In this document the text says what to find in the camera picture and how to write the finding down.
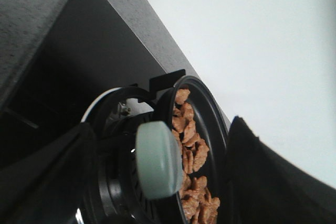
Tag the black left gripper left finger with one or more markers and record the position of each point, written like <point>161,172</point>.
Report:
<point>47,187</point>

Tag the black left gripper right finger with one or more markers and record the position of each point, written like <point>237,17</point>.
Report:
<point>263,187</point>

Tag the left black pan support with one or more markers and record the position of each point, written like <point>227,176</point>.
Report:
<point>116,104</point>

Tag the brown meat pieces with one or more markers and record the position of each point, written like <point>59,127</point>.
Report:
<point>199,206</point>

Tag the black glass gas cooktop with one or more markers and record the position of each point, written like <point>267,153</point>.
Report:
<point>88,50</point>

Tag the left black gas burner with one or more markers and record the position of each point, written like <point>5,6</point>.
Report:
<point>120,191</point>

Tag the black frying pan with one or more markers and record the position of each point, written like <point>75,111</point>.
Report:
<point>158,160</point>

